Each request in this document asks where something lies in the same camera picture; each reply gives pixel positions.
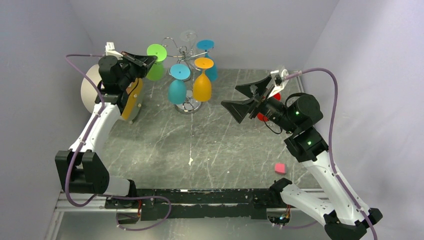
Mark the chrome wire wine glass rack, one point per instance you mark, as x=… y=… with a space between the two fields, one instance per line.
x=190 y=106

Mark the clear wine glass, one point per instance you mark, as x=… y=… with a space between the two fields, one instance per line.
x=188 y=48

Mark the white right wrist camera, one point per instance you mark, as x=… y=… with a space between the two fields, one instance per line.
x=277 y=82

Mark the pink foam cube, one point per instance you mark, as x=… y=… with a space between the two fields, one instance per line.
x=280 y=168

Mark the green plastic wine glass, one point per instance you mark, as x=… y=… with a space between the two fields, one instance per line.
x=157 y=70

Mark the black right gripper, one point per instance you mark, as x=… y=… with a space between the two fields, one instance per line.
x=239 y=108

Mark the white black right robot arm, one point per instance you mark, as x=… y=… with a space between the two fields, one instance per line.
x=343 y=215

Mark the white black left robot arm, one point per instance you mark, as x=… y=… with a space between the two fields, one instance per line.
x=114 y=79

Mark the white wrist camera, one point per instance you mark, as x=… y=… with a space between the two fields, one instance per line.
x=277 y=82
x=111 y=51

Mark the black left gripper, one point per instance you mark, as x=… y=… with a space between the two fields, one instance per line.
x=139 y=61

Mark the round cream drawer box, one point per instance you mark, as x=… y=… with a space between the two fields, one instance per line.
x=135 y=95

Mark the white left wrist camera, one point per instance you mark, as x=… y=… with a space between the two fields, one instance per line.
x=111 y=51

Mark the red plastic wine glass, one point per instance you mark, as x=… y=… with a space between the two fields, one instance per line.
x=261 y=116

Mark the aluminium extrusion rail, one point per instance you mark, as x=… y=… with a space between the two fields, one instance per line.
x=97 y=204

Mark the blue plastic wine glass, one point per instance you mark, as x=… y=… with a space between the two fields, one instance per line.
x=206 y=45

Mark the light blue plastic goblet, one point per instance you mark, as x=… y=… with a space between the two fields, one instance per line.
x=177 y=89

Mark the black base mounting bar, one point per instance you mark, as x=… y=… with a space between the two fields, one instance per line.
x=255 y=203

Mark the orange plastic wine glass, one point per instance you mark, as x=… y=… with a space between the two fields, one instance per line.
x=202 y=87

